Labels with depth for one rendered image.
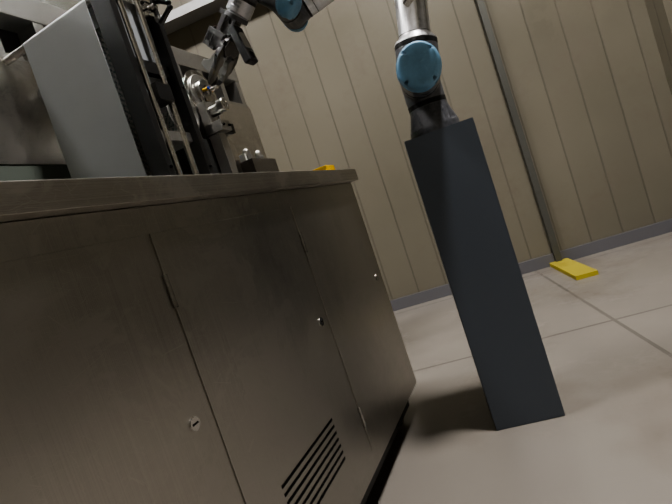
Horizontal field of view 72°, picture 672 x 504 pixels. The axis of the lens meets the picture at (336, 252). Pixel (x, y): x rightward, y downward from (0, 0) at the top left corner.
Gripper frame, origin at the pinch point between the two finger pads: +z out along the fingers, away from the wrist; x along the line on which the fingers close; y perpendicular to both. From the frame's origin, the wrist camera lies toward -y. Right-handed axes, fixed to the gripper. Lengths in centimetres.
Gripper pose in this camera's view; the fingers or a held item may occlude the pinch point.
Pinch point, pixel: (216, 82)
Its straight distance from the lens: 156.9
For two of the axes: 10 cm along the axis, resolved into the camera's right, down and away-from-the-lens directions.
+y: -8.1, -5.5, 2.1
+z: -4.7, 8.2, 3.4
